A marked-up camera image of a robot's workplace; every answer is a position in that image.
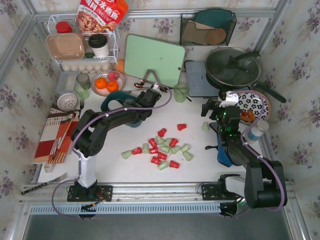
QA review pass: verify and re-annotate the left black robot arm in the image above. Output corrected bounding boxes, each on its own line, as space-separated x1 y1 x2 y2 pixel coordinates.
71 88 161 191

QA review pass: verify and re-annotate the beige food container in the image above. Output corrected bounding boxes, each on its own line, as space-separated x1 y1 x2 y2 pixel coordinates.
45 33 87 61

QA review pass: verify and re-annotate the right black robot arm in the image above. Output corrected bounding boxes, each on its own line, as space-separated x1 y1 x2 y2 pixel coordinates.
209 103 288 211

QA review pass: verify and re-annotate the green capsule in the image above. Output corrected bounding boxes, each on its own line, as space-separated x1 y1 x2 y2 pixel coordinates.
158 161 169 171
201 121 210 132
182 151 194 162
121 150 133 160

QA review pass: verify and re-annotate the striped orange cloth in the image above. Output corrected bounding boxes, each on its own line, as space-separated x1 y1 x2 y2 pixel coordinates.
33 104 81 164

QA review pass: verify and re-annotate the teal storage basket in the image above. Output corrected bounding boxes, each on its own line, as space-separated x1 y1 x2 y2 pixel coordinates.
100 91 142 130

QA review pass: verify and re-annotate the small white colander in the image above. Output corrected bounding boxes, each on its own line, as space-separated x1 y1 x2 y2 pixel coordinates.
57 93 78 112

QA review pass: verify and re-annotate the white bottle silver cap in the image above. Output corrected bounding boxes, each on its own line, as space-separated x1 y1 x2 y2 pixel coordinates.
246 120 270 143

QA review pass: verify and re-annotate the green glass cup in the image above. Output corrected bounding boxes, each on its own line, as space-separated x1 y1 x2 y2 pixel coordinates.
173 82 189 103

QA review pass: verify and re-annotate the egg tray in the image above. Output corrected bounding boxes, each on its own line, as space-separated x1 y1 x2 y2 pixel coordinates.
61 62 113 74

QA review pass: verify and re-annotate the black frying pan with lid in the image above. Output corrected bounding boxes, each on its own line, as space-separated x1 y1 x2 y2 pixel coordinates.
204 47 287 103

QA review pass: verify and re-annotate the green tinted glass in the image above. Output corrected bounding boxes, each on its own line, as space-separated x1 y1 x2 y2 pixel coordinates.
74 73 91 100

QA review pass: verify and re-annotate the red lid jar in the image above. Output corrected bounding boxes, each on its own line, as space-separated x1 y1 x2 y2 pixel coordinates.
55 21 73 34

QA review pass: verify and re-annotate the blue floral plate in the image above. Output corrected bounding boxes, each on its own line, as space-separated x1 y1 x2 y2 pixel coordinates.
236 90 272 126

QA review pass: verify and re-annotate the green capsule bottom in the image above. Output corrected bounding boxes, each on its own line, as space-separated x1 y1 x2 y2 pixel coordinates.
158 161 169 171

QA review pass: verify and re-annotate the mint green cutting board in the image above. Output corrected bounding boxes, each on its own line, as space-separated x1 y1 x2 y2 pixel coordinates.
124 34 186 87

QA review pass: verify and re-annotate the red snack bag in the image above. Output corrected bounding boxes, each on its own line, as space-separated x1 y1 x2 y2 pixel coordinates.
75 0 129 33

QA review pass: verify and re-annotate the fruit bowl plate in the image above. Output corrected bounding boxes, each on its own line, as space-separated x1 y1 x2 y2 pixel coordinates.
91 70 126 97

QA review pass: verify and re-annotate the black mesh organizer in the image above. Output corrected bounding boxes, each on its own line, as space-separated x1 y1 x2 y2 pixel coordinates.
179 8 237 46

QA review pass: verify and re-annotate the white wire rack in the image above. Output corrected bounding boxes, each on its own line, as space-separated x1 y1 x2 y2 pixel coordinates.
46 13 120 65

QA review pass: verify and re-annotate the red capsule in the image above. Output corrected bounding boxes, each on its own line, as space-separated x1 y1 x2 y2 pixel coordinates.
157 128 167 138
169 160 180 169
177 123 187 131
150 156 162 166
131 147 142 155

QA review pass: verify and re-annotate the white cup black lid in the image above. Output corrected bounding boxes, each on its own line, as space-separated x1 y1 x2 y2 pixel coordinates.
88 33 109 57

